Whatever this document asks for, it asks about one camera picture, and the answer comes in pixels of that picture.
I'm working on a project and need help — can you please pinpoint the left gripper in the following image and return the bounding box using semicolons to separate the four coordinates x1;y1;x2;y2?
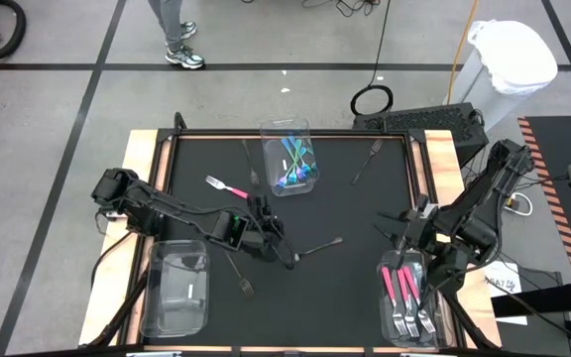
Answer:
246;194;286;252

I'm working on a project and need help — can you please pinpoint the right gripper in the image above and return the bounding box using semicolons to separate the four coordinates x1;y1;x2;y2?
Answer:
374;195;440;254

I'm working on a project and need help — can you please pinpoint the iridescent blue spoon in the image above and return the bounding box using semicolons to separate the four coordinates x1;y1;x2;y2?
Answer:
295;138;311;180

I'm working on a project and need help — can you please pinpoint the dark silver fork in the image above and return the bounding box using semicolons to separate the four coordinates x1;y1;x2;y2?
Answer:
349;138;385;185
292;236;344;262
241;139;262;188
225;250;256;298

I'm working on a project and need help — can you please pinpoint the clear plastic bin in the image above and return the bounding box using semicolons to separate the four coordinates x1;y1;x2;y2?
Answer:
373;242;445;347
259;116;320;198
139;239;211;339

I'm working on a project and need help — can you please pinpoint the black computer case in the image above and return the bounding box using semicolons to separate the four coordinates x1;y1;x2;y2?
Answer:
352;101;491;168

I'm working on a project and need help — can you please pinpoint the white paper sheet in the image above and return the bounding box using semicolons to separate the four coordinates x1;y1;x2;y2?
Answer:
481;257;529;327

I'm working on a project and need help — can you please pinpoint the hazard-striped black floor mat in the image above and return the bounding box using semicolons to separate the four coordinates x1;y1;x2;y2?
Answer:
516;114;571;282

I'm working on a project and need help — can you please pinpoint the person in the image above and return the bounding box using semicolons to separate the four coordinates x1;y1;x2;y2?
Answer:
146;0;206;70

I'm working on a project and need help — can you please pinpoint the white-bagged trash can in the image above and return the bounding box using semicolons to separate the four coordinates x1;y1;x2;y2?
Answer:
443;18;559;131

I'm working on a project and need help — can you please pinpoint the black coiled floor cable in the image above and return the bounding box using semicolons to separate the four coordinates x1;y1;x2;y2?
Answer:
349;0;396;118

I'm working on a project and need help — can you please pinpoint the white charger cable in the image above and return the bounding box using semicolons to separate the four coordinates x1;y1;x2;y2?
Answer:
506;190;534;218

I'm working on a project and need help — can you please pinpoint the yellow cable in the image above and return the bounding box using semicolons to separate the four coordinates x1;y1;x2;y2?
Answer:
445;0;481;106

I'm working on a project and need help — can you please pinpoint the black floor cable tangle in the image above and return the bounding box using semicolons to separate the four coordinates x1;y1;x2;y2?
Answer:
238;0;384;19

